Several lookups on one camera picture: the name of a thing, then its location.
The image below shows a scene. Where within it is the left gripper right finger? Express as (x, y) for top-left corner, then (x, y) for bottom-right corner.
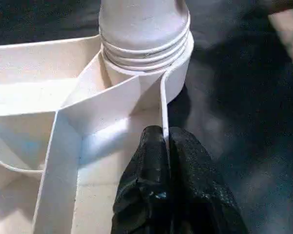
(168, 127), (250, 234)

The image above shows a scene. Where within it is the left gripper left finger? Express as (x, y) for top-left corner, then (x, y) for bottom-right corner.
(111, 125), (173, 234)

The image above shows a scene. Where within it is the white plastic table top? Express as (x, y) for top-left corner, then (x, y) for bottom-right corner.
(0, 34), (195, 234)

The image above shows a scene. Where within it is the white plastic table leg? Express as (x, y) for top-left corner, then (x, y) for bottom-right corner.
(98, 0), (192, 73)

